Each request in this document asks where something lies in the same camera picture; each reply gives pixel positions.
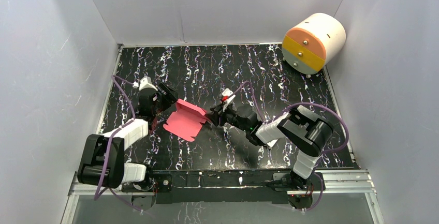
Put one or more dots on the small white plastic clip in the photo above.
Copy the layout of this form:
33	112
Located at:
271	144

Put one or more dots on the pink paper box sheet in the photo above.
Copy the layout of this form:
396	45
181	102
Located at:
187	121

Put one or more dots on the aluminium front rail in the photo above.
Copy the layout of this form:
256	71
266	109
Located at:
327	181

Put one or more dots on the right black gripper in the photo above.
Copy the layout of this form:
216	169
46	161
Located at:
214	116

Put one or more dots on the round drawer cabinet toy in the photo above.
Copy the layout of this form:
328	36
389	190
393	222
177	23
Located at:
311	44

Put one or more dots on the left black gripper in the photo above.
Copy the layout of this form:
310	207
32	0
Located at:
163	96

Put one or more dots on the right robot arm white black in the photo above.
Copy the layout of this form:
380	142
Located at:
308	131

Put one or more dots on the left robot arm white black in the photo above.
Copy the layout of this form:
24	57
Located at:
103	160

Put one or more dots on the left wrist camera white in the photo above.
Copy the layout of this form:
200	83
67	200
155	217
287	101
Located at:
145	85

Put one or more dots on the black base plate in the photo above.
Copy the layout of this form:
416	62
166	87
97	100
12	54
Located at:
226	195

